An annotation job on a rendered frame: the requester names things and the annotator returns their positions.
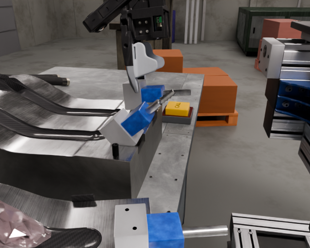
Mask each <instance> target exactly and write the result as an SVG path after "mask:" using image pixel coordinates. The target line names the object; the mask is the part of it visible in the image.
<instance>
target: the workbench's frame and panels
mask: <svg viewBox="0 0 310 248"><path fill-rule="evenodd" d="M203 81H204V80H203ZM203 85H204V82H203ZM203 85H202V90H203ZM202 90H201V95H202ZM201 95H200V100H201ZM200 100H199V105H200ZM199 105H198V110H199ZM198 110H197V115H198ZM197 115H196V120H195V125H194V130H193V135H192V140H191V144H190V149H189V154H188V159H187V164H186V170H185V175H184V180H183V185H182V190H181V195H180V200H179V205H178V210H177V212H178V214H179V217H180V221H181V225H183V224H184V220H185V207H186V181H187V167H188V162H189V157H190V151H191V146H192V141H193V136H194V131H195V126H196V121H197Z"/></svg>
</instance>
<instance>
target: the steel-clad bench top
mask: <svg viewBox="0 0 310 248"><path fill-rule="evenodd" d="M39 74H59V75H60V77H62V78H69V79H70V84H69V86H54V87H56V88H58V89H60V90H61V91H63V92H65V93H67V94H69V95H71V96H74V97H77V98H81V99H102V100H124V93H123V83H124V82H127V81H129V79H128V76H127V72H126V70H116V69H97V68H77V67H58V66H55V67H53V68H51V69H49V70H46V71H44V72H42V73H39ZM203 80H204V74H193V73H174V72H152V73H149V74H147V75H146V86H152V85H164V86H165V90H172V89H173V90H190V89H191V95H182V96H172V97H171V98H170V99H168V101H166V102H165V103H162V111H163V110H164V108H165V106H166V105H167V104H168V102H169V101H175V102H189V103H190V107H193V116H192V120H191V124H174V123H162V138H161V141H160V143H159V146H158V148H157V150H156V153H155V155H154V158H153V160H152V162H151V165H150V167H149V170H148V172H147V174H146V177H145V179H144V182H143V184H142V187H141V189H140V191H139V194H138V196H137V198H149V199H150V206H151V214H158V213H173V212H177V210H178V205H179V200H180V195H181V190H182V185H183V180H184V175H185V170H186V164H187V159H188V154H189V149H190V144H191V140H192V135H193V130H194V125H195V120H196V115H197V110H198V105H199V100H200V95H201V90H202V85H203Z"/></svg>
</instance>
